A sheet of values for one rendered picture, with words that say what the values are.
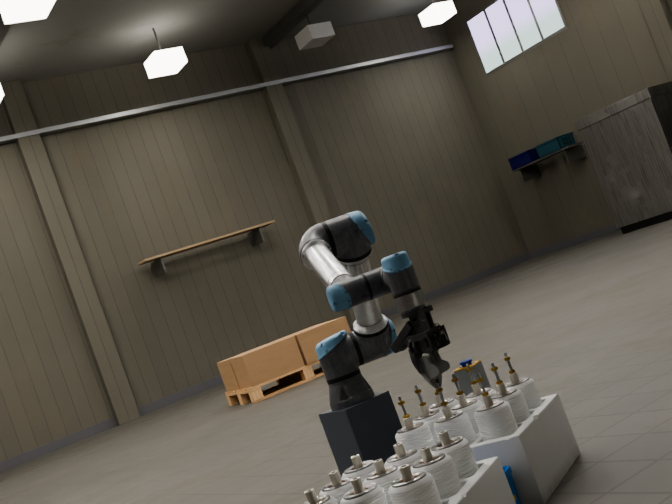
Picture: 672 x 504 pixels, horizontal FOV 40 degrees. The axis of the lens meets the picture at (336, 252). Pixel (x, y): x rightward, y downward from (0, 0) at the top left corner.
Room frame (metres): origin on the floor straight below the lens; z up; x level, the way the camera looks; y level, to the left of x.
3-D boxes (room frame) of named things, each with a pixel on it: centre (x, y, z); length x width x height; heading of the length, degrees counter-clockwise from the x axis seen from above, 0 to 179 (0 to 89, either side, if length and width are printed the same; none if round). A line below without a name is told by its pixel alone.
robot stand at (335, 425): (3.08, 0.12, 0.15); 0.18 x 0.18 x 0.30; 33
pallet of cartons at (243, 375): (8.67, 0.77, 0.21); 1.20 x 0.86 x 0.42; 122
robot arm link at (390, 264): (2.44, -0.14, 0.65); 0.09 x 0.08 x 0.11; 11
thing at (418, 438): (2.50, -0.02, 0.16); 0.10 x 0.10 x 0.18
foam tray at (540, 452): (2.55, -0.18, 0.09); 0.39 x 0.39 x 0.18; 62
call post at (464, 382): (2.84, -0.25, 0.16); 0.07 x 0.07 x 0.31; 62
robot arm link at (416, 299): (2.44, -0.14, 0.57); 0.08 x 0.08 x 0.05
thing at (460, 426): (2.45, -0.13, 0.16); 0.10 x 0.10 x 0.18
